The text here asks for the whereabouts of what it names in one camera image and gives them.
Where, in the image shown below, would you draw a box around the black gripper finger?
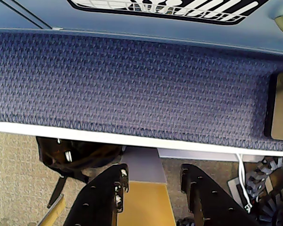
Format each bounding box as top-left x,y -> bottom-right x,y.
62,163 -> 130,226
180,163 -> 260,226

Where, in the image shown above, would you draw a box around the gray flat box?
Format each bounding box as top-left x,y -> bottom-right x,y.
227,176 -> 246,209

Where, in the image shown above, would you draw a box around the wooden stick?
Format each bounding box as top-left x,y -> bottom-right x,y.
36,193 -> 67,226

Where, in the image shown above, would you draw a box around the black bag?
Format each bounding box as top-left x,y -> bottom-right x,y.
36,136 -> 126,185

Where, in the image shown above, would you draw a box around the yellow flat board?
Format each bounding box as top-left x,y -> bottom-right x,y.
117,181 -> 177,226

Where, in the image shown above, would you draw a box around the gray table leg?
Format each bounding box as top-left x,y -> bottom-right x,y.
121,146 -> 167,184

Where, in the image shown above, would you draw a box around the gray toothed plastic parts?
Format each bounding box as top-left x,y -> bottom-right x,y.
244,157 -> 283,226

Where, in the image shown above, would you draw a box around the blue woven mat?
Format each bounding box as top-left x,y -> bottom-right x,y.
0,32 -> 283,152

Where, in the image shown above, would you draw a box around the blue toy kitchen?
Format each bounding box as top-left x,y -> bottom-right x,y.
0,0 -> 283,57

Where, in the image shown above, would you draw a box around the dishwasher door with print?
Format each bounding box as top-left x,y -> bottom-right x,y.
67,0 -> 269,25

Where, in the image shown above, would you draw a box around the white cable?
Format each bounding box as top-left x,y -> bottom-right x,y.
235,153 -> 253,213

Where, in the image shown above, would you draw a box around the black strap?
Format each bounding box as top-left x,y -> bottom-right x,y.
47,176 -> 67,209

